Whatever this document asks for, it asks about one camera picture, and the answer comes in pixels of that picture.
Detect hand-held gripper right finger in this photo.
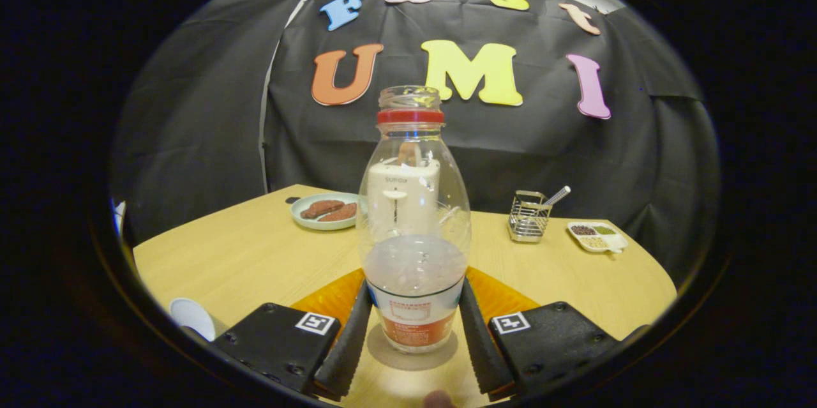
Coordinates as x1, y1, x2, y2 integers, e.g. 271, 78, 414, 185
456, 266, 648, 400

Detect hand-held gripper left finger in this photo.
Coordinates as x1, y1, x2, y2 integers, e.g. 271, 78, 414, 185
212, 268, 374, 400

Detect clear juice bottle red label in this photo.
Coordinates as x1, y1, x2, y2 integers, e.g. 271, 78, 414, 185
356, 86, 472, 354

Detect white cup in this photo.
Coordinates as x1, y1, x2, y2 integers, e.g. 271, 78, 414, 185
169, 298, 216, 342

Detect wooden table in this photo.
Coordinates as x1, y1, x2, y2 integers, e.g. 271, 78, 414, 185
131, 185, 677, 408

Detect small pale green plate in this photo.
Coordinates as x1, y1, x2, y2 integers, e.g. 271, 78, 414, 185
290, 192, 361, 231

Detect brown bread piece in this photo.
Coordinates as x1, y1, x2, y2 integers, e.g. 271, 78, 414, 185
318, 202, 358, 223
300, 199, 345, 219

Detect white toaster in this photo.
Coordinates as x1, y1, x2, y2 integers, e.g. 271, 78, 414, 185
366, 159, 442, 239

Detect white divided bean tray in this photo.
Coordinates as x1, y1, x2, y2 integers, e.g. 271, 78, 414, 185
567, 221, 629, 254

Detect metal wire holder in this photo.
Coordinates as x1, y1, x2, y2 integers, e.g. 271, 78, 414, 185
507, 190, 551, 243

